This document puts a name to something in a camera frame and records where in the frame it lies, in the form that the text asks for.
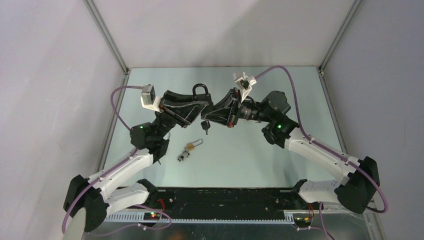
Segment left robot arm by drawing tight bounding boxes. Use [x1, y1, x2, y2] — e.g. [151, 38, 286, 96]
[61, 83, 213, 234]

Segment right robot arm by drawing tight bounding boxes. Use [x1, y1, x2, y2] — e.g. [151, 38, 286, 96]
[201, 88, 380, 214]

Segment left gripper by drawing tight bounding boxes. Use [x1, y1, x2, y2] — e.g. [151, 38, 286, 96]
[152, 90, 208, 140]

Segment black Kaijing padlock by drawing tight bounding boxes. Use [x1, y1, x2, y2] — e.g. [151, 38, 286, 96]
[192, 83, 211, 101]

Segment aluminium frame post left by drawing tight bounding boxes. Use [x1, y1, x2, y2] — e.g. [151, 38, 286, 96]
[83, 0, 129, 75]

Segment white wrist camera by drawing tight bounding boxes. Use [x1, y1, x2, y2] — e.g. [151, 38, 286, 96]
[233, 72, 257, 102]
[140, 84, 162, 112]

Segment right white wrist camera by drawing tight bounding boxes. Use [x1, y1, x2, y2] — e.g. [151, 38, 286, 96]
[233, 72, 257, 102]

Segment aluminium frame post right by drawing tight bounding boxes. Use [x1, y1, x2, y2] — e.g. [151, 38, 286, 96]
[318, 0, 364, 72]

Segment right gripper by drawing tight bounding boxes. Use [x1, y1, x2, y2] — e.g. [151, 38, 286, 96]
[201, 88, 273, 129]

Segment small padlock keys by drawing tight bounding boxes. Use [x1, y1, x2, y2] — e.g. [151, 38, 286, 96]
[177, 150, 190, 162]

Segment aluminium frame post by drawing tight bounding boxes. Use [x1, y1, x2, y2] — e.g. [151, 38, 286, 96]
[83, 0, 129, 75]
[318, 0, 364, 72]

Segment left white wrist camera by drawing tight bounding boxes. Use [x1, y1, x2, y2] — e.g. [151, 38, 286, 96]
[140, 84, 162, 112]

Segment black-headed keys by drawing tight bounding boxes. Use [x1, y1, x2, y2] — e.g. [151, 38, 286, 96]
[201, 120, 211, 136]

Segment small brass padlock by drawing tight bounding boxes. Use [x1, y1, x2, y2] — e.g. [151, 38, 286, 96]
[186, 138, 204, 151]

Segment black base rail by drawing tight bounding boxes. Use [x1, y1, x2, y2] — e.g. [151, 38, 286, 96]
[138, 179, 319, 222]

